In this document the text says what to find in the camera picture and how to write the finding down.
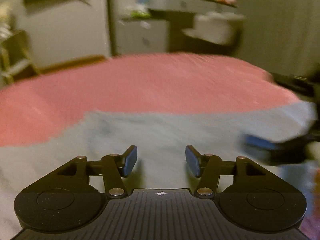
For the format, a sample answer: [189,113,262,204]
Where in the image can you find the grey sweatpants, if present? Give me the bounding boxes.
[1,101,316,239]

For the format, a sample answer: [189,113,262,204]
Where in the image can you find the pink ribbed bedspread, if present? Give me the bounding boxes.
[1,53,299,146]

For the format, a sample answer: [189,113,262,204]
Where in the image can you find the grey drawer cabinet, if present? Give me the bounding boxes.
[116,0,237,55]

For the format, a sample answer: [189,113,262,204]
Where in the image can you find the yellow two-tier side table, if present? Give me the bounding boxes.
[1,30,40,85]

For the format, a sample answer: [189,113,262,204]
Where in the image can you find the wooden bed frame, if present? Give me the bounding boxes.
[39,55,106,74]

